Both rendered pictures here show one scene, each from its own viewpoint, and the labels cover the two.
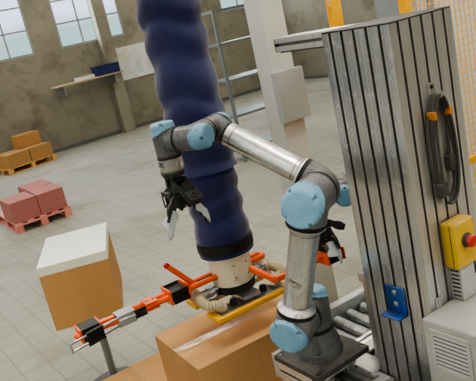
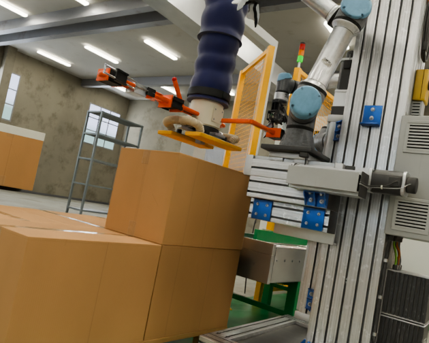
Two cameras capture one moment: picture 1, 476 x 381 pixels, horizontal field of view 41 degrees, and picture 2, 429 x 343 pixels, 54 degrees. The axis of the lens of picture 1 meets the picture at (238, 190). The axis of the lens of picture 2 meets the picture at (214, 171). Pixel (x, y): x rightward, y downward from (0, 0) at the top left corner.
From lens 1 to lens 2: 165 cm
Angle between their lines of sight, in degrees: 30
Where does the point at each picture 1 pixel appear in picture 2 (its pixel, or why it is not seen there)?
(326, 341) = (310, 136)
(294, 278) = (328, 57)
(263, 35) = not seen: hidden behind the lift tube
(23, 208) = not seen: outside the picture
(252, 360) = (209, 177)
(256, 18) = not seen: hidden behind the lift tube
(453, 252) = (423, 86)
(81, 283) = (10, 149)
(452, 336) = not seen: outside the picture
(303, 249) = (344, 37)
